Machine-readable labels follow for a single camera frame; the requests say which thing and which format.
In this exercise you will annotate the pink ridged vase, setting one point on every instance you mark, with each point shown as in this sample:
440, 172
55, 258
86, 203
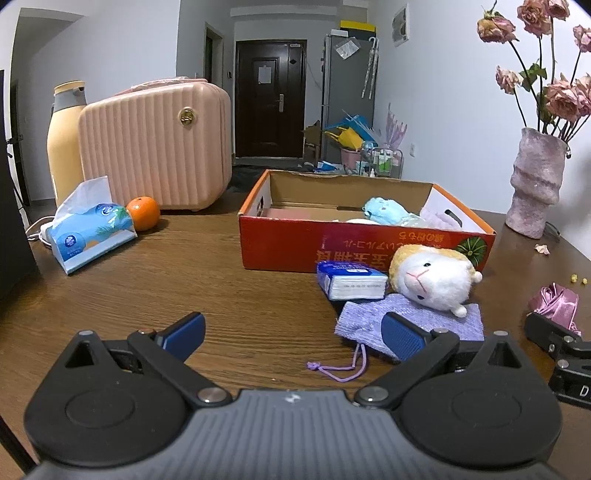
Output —
537, 178

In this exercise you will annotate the red cardboard box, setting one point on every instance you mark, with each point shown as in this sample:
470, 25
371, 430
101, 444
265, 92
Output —
298, 246

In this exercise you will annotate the light blue plush toy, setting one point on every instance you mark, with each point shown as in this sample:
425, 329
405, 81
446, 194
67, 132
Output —
384, 211

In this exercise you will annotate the dark wooden door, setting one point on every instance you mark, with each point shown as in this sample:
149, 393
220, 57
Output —
270, 98

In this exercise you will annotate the blue pocket tissue pack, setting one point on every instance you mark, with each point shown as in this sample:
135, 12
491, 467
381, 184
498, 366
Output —
347, 281

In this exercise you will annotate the purple knitted pouch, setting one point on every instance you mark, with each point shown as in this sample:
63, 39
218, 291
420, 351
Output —
360, 322

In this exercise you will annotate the pink ribbed suitcase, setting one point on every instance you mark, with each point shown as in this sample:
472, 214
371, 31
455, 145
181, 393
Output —
167, 139

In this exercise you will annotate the yellow thermos bottle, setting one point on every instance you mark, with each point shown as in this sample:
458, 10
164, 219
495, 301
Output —
63, 141

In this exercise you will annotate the grey refrigerator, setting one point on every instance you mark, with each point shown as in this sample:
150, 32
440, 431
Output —
347, 77

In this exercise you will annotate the lilac fuzzy sock roll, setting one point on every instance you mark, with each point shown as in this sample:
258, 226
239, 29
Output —
441, 220

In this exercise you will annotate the fallen pink petal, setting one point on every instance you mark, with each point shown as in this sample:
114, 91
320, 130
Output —
542, 249

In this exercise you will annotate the black paper bag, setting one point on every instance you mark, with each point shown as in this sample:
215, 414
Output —
16, 258

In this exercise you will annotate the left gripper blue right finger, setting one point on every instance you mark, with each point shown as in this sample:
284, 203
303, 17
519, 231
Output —
403, 337

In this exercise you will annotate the white wall panel box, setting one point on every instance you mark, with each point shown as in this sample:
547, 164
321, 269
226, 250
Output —
401, 26

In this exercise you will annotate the pink satin fabric bundle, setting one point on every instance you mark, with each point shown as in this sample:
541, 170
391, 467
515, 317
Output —
557, 303

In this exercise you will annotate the white round foam sponge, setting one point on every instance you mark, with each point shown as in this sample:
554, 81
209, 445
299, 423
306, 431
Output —
362, 221

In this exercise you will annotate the white hamster plush toy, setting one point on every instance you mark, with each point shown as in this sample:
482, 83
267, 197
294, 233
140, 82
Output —
437, 278

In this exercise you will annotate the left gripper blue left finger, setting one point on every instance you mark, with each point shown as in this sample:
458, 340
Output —
183, 337

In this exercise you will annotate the yellow box on refrigerator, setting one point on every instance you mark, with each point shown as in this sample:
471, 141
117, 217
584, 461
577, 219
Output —
356, 25

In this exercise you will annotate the pink layered sponge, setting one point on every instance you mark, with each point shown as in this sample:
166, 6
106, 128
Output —
307, 214

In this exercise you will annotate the orange fruit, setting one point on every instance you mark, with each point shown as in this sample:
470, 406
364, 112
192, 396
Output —
144, 212

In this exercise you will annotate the purple coral decoration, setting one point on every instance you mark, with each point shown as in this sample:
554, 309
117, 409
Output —
395, 131

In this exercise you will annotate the dried pink roses bouquet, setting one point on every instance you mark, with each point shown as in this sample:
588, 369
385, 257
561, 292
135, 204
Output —
551, 102

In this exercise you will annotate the metal utility cart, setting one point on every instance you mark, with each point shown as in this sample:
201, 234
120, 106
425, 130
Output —
381, 162

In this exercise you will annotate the white charger with cable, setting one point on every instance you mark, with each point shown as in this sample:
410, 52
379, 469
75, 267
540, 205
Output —
38, 231

